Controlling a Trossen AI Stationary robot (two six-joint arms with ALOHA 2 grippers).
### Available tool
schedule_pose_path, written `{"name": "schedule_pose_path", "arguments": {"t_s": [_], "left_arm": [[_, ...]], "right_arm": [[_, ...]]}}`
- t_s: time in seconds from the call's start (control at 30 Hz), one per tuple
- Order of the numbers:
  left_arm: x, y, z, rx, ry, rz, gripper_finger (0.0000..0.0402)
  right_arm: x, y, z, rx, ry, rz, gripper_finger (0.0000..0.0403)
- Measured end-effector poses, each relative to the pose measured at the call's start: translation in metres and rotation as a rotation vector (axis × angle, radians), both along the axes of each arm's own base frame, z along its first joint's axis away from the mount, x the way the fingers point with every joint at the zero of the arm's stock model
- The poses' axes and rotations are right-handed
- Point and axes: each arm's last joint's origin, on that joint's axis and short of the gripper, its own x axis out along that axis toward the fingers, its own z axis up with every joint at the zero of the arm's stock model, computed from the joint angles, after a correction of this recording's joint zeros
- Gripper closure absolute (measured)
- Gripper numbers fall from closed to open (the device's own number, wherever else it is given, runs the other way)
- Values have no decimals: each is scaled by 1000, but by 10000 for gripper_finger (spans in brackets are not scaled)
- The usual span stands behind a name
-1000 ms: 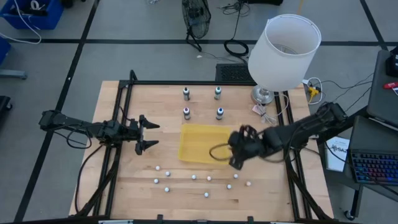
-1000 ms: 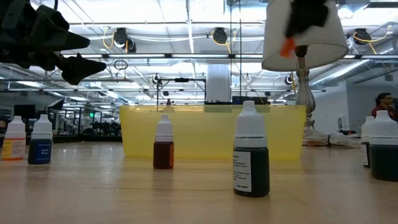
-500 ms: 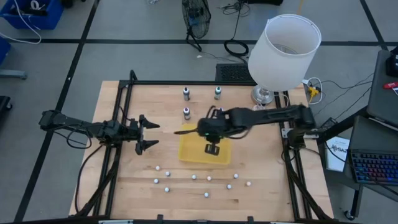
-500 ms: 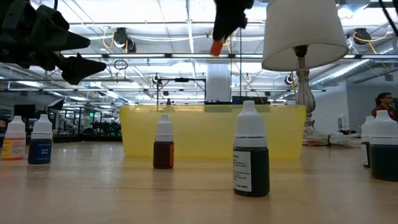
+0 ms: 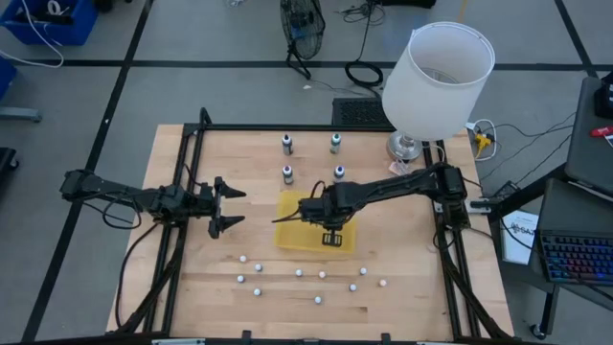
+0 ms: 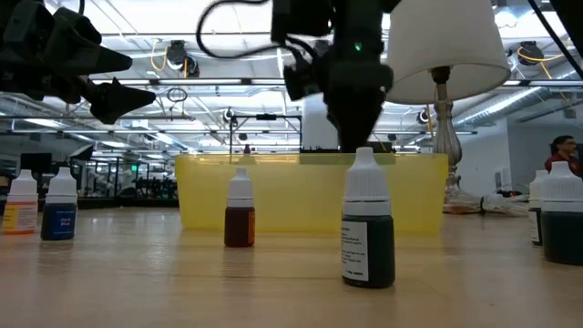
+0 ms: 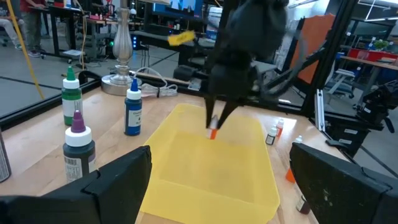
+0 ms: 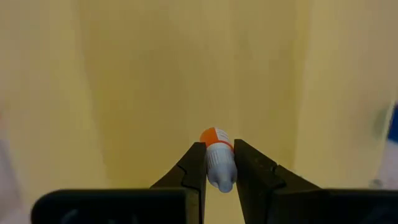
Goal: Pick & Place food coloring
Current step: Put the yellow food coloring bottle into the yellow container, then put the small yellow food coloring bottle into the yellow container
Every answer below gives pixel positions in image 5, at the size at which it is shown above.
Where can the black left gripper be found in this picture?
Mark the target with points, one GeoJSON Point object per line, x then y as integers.
{"type": "Point", "coordinates": [218, 206]}

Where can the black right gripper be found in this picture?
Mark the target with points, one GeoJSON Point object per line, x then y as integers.
{"type": "Point", "coordinates": [332, 238]}

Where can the small red food coloring bottle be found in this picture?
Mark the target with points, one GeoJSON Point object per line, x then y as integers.
{"type": "Point", "coordinates": [299, 272]}

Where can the small yellow food coloring bottle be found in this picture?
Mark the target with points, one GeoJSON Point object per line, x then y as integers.
{"type": "Point", "coordinates": [242, 259]}

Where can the large purple food coloring bottle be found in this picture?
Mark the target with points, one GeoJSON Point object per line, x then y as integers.
{"type": "Point", "coordinates": [287, 176]}

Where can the small black food coloring bottle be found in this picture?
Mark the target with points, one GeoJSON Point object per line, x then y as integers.
{"type": "Point", "coordinates": [317, 300]}

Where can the large blue food coloring bottle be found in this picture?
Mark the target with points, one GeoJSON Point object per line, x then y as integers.
{"type": "Point", "coordinates": [339, 173]}

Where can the large black food coloring bottle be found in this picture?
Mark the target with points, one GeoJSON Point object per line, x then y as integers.
{"type": "Point", "coordinates": [287, 146]}

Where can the large green food coloring bottle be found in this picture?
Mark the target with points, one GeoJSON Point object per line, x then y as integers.
{"type": "Point", "coordinates": [335, 144]}

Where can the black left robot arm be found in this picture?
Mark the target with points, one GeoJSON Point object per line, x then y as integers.
{"type": "Point", "coordinates": [86, 184]}

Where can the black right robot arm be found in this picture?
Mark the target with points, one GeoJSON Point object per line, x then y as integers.
{"type": "Point", "coordinates": [392, 184]}

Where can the yellow translucent plastic bin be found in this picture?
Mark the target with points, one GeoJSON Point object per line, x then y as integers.
{"type": "Point", "coordinates": [297, 239]}

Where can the black floor vent grate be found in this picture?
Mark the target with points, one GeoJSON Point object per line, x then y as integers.
{"type": "Point", "coordinates": [356, 112]}

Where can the white shade table lamp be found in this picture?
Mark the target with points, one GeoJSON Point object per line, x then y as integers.
{"type": "Point", "coordinates": [436, 96]}

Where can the yellow power plug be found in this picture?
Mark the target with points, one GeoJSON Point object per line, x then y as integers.
{"type": "Point", "coordinates": [483, 142]}

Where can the white printed paper sheet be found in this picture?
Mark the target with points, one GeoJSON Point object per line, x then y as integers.
{"type": "Point", "coordinates": [519, 244]}

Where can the black floor fan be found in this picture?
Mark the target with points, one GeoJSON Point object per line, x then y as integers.
{"type": "Point", "coordinates": [301, 29]}

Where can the black rolling laptop stand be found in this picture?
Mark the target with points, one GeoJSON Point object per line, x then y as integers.
{"type": "Point", "coordinates": [537, 330]}

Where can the black rolling cart base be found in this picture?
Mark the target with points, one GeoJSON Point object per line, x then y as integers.
{"type": "Point", "coordinates": [7, 160]}

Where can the grey metal floor bar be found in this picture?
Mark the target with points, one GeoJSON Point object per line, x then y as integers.
{"type": "Point", "coordinates": [19, 114]}

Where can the blue plastic storage bin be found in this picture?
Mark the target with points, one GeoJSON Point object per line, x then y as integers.
{"type": "Point", "coordinates": [72, 29]}

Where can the rgb backlit keyboard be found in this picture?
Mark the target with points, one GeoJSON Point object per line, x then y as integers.
{"type": "Point", "coordinates": [574, 259]}

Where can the blue plastic crate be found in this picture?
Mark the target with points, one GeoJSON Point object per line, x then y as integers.
{"type": "Point", "coordinates": [5, 76]}

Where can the black side desk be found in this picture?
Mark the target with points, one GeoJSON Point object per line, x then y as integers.
{"type": "Point", "coordinates": [589, 139]}

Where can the red marker pen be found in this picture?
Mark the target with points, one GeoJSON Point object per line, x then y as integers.
{"type": "Point", "coordinates": [601, 131]}

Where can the black desk device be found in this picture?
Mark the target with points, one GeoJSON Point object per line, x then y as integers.
{"type": "Point", "coordinates": [606, 96]}

